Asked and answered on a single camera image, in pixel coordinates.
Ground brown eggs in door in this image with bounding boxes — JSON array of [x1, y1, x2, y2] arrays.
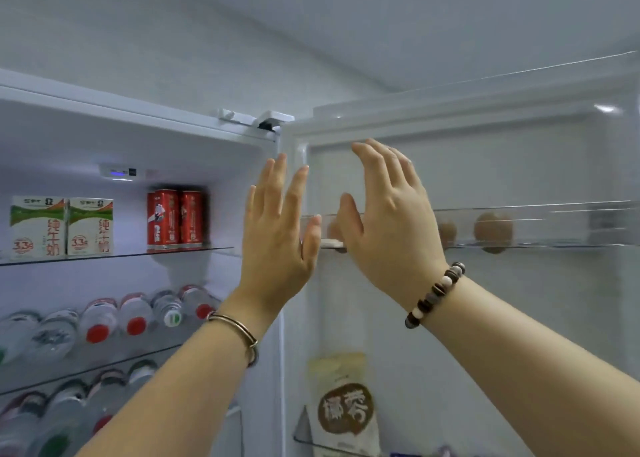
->
[[299, 200, 640, 252]]

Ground milk carton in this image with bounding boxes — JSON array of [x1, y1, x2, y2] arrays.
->
[[9, 195, 69, 260], [66, 196, 115, 256]]

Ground white green cap bottle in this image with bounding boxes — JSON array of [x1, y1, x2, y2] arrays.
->
[[151, 290, 185, 328]]

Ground silver bangle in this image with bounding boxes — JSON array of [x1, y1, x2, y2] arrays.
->
[[205, 311, 260, 368]]

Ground coconut snack pouch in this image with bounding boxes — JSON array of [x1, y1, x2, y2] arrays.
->
[[307, 352, 381, 457]]

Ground person's left forearm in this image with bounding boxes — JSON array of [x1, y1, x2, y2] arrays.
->
[[77, 316, 261, 457]]

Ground person's right hand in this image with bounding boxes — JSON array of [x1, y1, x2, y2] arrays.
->
[[335, 138, 451, 311]]

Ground person's right forearm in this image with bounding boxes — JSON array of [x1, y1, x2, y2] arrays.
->
[[425, 276, 640, 457]]

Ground person's left hand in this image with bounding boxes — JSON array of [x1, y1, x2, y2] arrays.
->
[[222, 152, 323, 334]]

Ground white refrigerator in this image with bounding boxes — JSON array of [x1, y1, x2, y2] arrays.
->
[[0, 51, 640, 457]]

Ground brown white beaded bracelet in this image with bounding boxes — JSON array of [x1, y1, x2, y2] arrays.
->
[[403, 261, 467, 330]]

